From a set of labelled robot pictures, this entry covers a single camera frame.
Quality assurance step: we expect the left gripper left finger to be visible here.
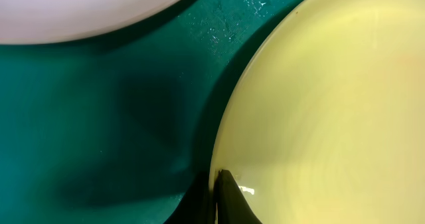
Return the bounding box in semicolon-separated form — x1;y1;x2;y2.
165;172;213;224

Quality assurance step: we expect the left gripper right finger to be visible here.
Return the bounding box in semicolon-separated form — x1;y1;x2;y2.
214;169;261;224

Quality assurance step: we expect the teal plastic tray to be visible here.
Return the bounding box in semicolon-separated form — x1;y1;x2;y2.
1;0;303;224

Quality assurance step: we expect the white plate with red stain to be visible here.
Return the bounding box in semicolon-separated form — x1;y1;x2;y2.
1;0;180;45

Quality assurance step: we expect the yellow plate with food scrap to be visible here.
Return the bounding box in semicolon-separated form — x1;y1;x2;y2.
210;0;424;224

